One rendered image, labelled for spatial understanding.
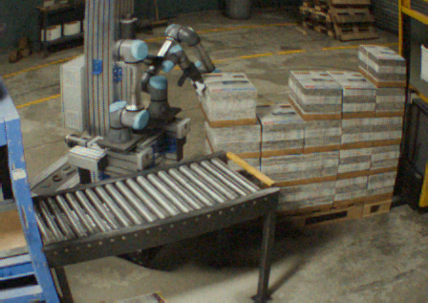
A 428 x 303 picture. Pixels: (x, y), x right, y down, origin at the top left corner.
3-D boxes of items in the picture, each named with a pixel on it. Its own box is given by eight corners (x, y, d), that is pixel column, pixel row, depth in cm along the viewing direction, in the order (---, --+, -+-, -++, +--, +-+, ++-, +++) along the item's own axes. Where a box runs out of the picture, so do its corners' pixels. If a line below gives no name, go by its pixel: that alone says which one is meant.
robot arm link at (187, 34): (197, 25, 389) (224, 72, 423) (186, 23, 396) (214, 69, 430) (186, 35, 385) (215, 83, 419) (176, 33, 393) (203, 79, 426)
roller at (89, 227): (73, 199, 300) (71, 190, 298) (102, 242, 263) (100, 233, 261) (65, 200, 297) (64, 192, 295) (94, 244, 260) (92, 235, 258)
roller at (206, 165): (207, 163, 339) (204, 157, 336) (255, 199, 302) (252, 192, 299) (201, 169, 338) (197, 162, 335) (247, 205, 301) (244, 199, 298)
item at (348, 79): (325, 72, 405) (325, 70, 405) (356, 72, 410) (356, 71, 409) (344, 89, 372) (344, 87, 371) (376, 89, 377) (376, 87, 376)
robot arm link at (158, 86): (157, 101, 385) (157, 81, 380) (144, 97, 394) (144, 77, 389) (171, 97, 393) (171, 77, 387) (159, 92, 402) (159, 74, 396)
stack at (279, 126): (204, 213, 437) (204, 104, 403) (347, 195, 455) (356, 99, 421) (214, 241, 402) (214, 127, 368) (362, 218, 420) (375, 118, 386)
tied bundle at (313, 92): (288, 100, 412) (288, 70, 403) (324, 100, 416) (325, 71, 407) (303, 121, 378) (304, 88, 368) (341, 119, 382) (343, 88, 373)
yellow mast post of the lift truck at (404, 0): (389, 168, 476) (396, -16, 405) (396, 167, 478) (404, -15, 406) (393, 173, 468) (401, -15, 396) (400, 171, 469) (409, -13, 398)
